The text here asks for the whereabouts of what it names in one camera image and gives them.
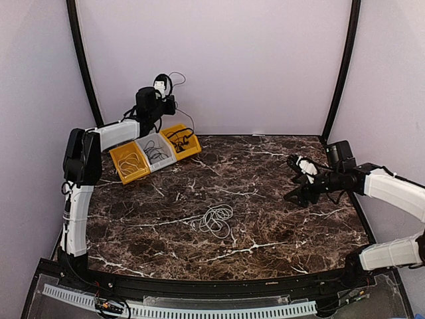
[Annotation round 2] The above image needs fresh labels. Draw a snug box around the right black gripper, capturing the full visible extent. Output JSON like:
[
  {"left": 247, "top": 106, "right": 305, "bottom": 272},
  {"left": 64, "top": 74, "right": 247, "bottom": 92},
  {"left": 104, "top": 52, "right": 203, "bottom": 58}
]
[{"left": 284, "top": 169, "right": 343, "bottom": 208}]

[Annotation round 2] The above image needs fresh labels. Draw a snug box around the remaining thin black cable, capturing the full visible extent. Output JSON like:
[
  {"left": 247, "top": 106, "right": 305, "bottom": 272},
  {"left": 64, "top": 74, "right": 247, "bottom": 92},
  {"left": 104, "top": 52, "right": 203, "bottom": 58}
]
[{"left": 167, "top": 70, "right": 197, "bottom": 134}]

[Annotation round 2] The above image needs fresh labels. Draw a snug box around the yellow plastic bin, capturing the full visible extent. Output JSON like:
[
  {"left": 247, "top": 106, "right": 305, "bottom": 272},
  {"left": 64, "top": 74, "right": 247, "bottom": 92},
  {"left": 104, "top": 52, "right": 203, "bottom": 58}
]
[
  {"left": 109, "top": 142, "right": 151, "bottom": 185},
  {"left": 160, "top": 124, "right": 201, "bottom": 161}
]

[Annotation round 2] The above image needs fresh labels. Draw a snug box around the grey plastic bin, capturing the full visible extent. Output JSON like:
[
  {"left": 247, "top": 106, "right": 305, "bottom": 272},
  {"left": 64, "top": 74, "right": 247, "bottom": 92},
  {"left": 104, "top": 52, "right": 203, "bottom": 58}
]
[{"left": 135, "top": 133, "right": 177, "bottom": 172}]

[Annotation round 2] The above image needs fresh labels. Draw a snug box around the white cable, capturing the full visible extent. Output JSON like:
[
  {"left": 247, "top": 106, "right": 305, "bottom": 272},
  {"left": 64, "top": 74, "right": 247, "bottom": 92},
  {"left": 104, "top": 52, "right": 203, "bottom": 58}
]
[
  {"left": 118, "top": 152, "right": 142, "bottom": 176},
  {"left": 191, "top": 203, "right": 235, "bottom": 239}
]

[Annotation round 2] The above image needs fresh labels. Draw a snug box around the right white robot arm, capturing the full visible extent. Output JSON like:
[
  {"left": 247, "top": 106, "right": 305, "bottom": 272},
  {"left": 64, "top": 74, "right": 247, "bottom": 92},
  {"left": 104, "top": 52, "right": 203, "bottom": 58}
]
[{"left": 284, "top": 140, "right": 424, "bottom": 288}]

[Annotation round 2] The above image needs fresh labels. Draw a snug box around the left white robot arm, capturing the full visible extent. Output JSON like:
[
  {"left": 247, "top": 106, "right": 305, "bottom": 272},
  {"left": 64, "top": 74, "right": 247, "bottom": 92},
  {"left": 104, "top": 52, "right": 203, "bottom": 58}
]
[{"left": 60, "top": 86, "right": 175, "bottom": 257}]

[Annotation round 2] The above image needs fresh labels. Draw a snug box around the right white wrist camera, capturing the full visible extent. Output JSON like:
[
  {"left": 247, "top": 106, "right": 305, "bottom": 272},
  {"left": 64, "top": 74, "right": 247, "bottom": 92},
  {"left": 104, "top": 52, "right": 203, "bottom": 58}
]
[{"left": 286, "top": 154, "right": 319, "bottom": 182}]

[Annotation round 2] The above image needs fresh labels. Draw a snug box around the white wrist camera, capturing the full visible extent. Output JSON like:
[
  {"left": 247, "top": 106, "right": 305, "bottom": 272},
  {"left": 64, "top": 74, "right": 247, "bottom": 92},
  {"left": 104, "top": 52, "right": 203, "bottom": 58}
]
[
  {"left": 286, "top": 154, "right": 319, "bottom": 182},
  {"left": 153, "top": 73, "right": 173, "bottom": 100}
]

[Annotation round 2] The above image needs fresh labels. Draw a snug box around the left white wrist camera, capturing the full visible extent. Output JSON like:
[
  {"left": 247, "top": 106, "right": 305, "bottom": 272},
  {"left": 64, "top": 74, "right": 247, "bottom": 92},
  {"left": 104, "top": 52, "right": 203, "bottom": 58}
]
[{"left": 153, "top": 73, "right": 173, "bottom": 100}]

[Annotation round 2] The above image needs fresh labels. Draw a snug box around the black front rail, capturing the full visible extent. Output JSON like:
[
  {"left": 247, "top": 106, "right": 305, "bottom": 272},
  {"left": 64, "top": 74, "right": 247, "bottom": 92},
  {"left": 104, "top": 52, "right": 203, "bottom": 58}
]
[{"left": 55, "top": 257, "right": 387, "bottom": 301}]

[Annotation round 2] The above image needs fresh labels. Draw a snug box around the left black frame post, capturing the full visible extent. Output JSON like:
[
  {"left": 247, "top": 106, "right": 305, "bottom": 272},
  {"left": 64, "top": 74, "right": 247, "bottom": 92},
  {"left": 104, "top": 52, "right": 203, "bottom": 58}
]
[{"left": 65, "top": 0, "right": 105, "bottom": 127}]

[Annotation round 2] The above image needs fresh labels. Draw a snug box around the black frame post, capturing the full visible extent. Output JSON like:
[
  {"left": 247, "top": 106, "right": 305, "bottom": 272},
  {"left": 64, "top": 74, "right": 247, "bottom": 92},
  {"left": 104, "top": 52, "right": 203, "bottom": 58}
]
[
  {"left": 321, "top": 0, "right": 361, "bottom": 143},
  {"left": 65, "top": 0, "right": 105, "bottom": 127}
]

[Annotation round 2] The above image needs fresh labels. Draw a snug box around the right black frame post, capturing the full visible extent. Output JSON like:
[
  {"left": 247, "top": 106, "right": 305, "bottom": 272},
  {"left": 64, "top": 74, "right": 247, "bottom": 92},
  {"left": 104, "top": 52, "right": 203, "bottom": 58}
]
[{"left": 321, "top": 0, "right": 361, "bottom": 143}]

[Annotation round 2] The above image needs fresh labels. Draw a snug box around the white slotted cable duct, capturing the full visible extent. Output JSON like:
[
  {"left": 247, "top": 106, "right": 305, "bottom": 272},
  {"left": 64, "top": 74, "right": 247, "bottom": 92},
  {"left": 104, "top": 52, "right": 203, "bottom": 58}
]
[{"left": 41, "top": 284, "right": 317, "bottom": 318}]

